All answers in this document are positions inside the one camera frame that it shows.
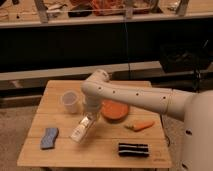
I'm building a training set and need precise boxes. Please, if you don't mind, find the white plastic bottle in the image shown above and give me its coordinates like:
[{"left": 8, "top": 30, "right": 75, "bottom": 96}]
[{"left": 70, "top": 112, "right": 98, "bottom": 143}]

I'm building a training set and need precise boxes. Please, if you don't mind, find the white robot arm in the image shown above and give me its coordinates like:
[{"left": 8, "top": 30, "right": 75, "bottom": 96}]
[{"left": 81, "top": 70, "right": 213, "bottom": 171}]

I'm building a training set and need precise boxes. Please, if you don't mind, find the orange ceramic bowl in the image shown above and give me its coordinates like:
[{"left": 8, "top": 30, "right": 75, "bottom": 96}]
[{"left": 101, "top": 100, "right": 129, "bottom": 121}]

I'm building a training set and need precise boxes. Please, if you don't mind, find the clear plastic cup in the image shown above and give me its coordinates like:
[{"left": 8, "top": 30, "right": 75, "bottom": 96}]
[{"left": 61, "top": 90, "right": 79, "bottom": 114}]

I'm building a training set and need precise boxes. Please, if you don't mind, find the wooden slatted table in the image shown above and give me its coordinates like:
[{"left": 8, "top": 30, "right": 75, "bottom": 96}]
[{"left": 17, "top": 80, "right": 172, "bottom": 169}]

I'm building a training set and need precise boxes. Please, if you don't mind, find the orange toy carrot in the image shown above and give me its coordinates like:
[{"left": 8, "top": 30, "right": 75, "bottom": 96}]
[{"left": 125, "top": 121, "right": 155, "bottom": 132}]

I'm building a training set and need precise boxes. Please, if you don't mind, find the black white striped block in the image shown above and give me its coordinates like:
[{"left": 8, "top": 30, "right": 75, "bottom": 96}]
[{"left": 118, "top": 143, "right": 149, "bottom": 157}]

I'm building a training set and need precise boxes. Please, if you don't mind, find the blue sponge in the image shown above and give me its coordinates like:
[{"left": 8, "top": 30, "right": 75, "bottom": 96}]
[{"left": 40, "top": 128, "right": 59, "bottom": 150}]

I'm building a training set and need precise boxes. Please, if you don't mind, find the long workbench shelf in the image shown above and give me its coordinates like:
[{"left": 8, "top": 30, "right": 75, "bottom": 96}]
[{"left": 0, "top": 0, "right": 213, "bottom": 29}]

